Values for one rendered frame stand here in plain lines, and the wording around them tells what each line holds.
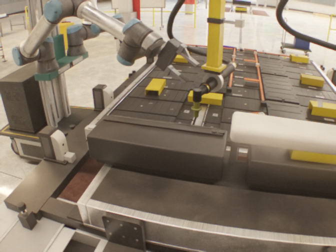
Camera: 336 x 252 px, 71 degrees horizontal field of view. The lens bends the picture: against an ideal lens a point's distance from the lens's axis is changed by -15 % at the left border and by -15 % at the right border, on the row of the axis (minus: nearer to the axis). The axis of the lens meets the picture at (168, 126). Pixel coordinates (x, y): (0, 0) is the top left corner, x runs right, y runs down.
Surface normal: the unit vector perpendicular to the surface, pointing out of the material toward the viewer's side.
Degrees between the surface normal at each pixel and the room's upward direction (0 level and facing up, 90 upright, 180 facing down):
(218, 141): 0
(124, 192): 0
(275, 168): 90
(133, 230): 90
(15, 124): 90
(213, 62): 90
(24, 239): 0
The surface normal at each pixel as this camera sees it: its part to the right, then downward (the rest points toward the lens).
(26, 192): 0.00, -0.87
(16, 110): -0.22, 0.48
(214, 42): -0.51, 0.43
